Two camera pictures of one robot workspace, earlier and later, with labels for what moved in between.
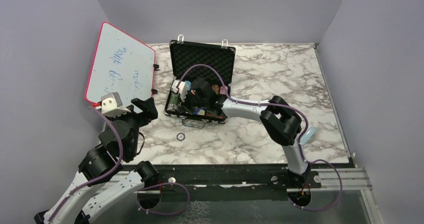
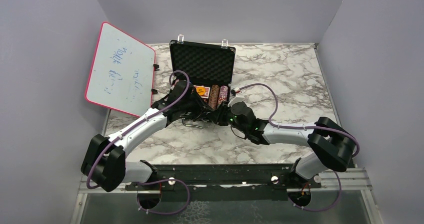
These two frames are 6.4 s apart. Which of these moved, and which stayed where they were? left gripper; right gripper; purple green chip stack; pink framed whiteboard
Moved: right gripper; left gripper
Stayed: pink framed whiteboard; purple green chip stack
